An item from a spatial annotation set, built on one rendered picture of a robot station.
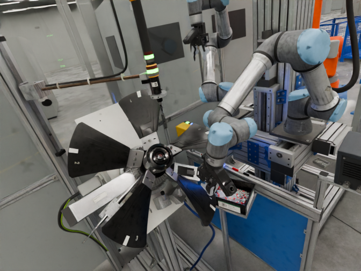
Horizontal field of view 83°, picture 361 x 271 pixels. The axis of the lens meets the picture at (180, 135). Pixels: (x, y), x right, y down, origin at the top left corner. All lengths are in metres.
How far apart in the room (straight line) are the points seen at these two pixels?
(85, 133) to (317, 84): 0.96
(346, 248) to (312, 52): 1.64
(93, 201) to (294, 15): 1.35
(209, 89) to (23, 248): 1.62
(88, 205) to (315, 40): 1.05
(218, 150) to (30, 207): 1.29
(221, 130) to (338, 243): 1.68
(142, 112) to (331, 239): 1.79
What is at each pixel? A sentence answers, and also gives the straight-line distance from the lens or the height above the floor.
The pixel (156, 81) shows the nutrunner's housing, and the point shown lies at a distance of 0.84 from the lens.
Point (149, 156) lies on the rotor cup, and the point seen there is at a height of 1.24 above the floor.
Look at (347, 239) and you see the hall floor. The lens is 2.23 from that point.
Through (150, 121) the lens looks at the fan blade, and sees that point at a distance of 0.97.
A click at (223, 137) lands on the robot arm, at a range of 0.65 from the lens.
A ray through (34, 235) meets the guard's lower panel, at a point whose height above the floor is 0.67.
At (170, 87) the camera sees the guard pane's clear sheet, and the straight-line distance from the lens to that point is 1.82.
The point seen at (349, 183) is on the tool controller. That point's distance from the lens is 0.98.
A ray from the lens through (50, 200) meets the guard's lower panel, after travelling 1.66.
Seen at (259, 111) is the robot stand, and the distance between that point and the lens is 1.53.
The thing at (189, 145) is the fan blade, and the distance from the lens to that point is 0.99.
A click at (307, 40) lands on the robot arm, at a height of 1.57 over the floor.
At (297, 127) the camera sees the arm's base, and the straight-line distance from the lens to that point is 1.31.
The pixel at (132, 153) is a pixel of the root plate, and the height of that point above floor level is 1.25.
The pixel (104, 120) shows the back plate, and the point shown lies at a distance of 1.21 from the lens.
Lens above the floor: 1.70
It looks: 28 degrees down
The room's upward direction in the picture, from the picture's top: 12 degrees counter-clockwise
